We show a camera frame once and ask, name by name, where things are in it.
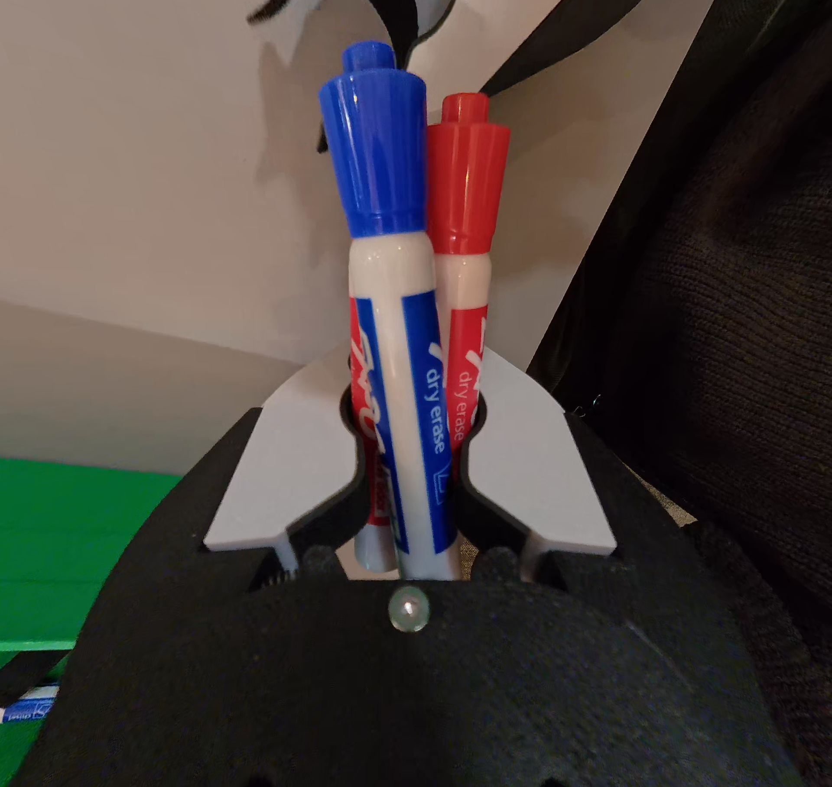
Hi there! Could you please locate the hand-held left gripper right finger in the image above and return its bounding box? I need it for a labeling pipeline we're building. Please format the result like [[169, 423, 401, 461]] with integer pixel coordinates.
[[455, 348, 617, 583]]

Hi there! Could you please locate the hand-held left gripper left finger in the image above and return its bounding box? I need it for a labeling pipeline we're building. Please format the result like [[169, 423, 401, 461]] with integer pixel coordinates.
[[203, 339, 368, 570]]

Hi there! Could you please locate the red dry erase marker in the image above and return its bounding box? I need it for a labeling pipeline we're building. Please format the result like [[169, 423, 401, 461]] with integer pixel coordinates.
[[348, 296, 399, 572], [426, 92, 512, 483]]

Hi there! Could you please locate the blue dry erase marker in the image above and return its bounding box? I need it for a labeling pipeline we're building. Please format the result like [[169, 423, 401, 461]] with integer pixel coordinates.
[[318, 40, 459, 580], [0, 683, 61, 727]]

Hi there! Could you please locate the green plastic box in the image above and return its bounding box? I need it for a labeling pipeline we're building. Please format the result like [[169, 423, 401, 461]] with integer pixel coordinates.
[[0, 457, 186, 787]]

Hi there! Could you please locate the person's dark knit sweater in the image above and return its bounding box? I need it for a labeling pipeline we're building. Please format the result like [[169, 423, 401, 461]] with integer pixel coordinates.
[[526, 0, 832, 787]]

